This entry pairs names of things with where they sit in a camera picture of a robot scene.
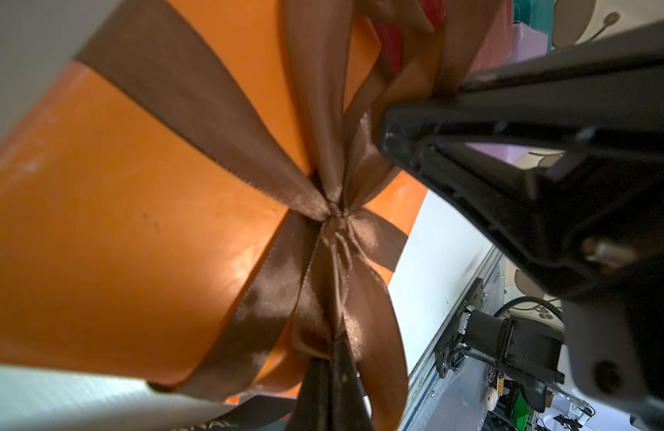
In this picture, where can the dark red gift box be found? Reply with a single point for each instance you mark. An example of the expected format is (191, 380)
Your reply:
(497, 46)

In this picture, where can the black lettered ribbon bow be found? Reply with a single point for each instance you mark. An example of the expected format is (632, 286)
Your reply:
(258, 413)

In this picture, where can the brown satin ribbon bow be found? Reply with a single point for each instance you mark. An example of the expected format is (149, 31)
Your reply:
(319, 275)

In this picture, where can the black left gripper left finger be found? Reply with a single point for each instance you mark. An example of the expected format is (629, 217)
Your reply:
(312, 409)

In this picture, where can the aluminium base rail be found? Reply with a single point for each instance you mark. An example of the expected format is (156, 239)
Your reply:
(487, 368)

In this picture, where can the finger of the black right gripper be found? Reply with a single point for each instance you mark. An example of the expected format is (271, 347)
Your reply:
(558, 161)

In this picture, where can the orange gift box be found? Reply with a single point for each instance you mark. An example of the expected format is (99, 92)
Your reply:
(123, 249)

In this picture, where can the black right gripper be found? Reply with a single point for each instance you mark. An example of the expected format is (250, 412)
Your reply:
(615, 336)

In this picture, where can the green plastic tool case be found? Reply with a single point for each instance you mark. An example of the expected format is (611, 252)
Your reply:
(537, 14)

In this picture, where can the purple gift box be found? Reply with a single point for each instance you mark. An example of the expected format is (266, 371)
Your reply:
(527, 44)

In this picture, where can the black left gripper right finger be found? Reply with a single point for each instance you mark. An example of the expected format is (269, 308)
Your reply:
(348, 410)

